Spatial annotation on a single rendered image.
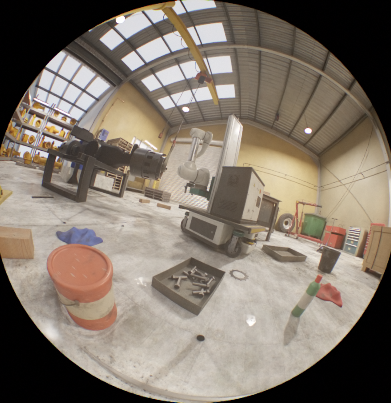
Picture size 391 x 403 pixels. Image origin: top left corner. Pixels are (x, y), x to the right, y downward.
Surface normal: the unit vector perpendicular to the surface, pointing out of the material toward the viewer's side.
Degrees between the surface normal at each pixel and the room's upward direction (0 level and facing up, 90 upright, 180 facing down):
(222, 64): 167
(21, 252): 90
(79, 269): 0
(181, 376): 0
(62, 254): 0
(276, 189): 90
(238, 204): 90
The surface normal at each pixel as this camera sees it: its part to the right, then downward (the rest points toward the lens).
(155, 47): -0.04, 1.00
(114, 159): 0.46, 0.12
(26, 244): 0.89, 0.24
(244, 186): -0.69, -0.18
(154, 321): 0.25, -0.97
